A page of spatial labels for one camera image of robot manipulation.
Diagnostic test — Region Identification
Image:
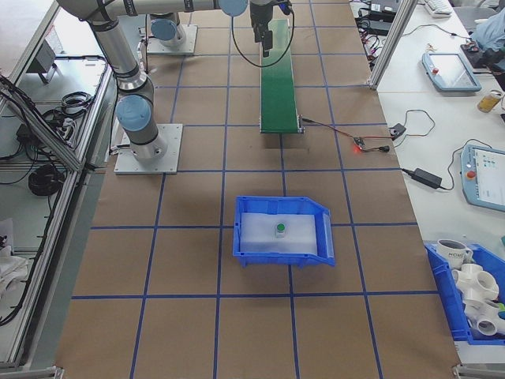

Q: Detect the green conveyor belt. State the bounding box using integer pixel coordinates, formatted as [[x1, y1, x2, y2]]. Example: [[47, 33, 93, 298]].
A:
[[258, 17, 305, 136]]

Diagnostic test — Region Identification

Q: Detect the black power brick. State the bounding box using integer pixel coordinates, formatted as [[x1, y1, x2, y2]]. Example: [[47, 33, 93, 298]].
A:
[[357, 17, 391, 35]]

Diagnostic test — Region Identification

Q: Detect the black device with label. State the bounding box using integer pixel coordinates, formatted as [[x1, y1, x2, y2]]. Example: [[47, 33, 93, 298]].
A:
[[368, 0, 402, 13]]

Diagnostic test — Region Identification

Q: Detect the white keyboard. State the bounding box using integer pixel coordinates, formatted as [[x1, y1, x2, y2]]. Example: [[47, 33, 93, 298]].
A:
[[424, 0, 454, 17]]

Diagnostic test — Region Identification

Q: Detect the grey blue teach pendant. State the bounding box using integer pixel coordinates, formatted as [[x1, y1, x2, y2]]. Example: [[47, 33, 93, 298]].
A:
[[459, 142, 505, 208], [421, 51, 483, 94]]

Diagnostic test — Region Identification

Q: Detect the black power adapter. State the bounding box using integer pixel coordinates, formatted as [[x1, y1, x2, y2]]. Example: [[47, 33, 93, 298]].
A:
[[412, 167, 443, 189]]

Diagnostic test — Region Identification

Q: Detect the open-front blue plastic bin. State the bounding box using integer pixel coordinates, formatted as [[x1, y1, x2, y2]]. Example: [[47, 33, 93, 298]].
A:
[[232, 195, 336, 269]]

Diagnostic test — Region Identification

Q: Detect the grey metal box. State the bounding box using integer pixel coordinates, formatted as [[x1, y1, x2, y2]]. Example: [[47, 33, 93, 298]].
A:
[[25, 39, 60, 84]]

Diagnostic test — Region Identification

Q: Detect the person in blue clothes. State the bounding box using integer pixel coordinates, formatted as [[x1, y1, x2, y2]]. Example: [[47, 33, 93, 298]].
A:
[[471, 10, 505, 51]]

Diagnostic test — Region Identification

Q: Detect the yellow drink can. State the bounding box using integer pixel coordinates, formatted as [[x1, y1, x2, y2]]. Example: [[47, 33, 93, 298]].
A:
[[477, 89, 503, 114]]

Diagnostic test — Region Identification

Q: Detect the white mug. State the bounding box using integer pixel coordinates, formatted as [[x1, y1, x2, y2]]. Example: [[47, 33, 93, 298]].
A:
[[436, 238, 473, 265]]

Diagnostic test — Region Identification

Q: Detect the large blue storage bin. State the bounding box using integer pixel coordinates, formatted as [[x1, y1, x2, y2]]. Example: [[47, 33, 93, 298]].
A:
[[424, 242, 505, 347]]

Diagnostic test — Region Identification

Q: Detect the white PVC pipe fitting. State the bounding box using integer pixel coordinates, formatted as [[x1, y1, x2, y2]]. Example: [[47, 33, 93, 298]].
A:
[[462, 298, 505, 339], [451, 262, 500, 303]]

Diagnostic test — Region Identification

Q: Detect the white cloth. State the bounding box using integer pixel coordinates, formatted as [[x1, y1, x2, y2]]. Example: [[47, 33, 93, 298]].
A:
[[0, 219, 31, 297]]

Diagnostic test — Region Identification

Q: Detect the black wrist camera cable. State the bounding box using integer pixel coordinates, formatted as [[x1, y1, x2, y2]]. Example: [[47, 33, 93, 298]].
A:
[[230, 13, 296, 69]]

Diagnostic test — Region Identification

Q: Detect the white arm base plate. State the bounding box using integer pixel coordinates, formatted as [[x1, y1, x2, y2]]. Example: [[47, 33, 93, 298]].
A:
[[114, 123, 185, 174], [146, 25, 198, 56]]

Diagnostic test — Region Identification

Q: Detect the red and black conveyor wire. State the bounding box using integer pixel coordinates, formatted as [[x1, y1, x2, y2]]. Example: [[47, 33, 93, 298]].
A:
[[301, 116, 358, 141]]

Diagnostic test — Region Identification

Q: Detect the bundle of coloured wires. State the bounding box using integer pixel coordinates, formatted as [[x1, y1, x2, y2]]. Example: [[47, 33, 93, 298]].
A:
[[361, 31, 382, 72]]

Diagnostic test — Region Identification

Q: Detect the aluminium profile post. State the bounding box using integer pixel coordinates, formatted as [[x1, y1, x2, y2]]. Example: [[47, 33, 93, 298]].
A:
[[368, 0, 413, 91]]

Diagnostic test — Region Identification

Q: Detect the thin black wire loop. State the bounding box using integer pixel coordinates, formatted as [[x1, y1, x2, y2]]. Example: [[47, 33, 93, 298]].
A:
[[394, 109, 436, 149]]

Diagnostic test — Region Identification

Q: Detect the coiled black cable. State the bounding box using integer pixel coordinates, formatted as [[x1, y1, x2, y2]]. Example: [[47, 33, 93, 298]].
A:
[[27, 163, 66, 197], [61, 91, 94, 115]]

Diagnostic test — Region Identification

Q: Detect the V-shaped metal bar frame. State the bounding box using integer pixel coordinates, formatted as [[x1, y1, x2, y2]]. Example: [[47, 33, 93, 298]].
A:
[[0, 0, 122, 370]]

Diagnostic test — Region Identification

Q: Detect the black adapter cable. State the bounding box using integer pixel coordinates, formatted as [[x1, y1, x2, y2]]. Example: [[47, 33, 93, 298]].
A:
[[440, 137, 490, 191]]

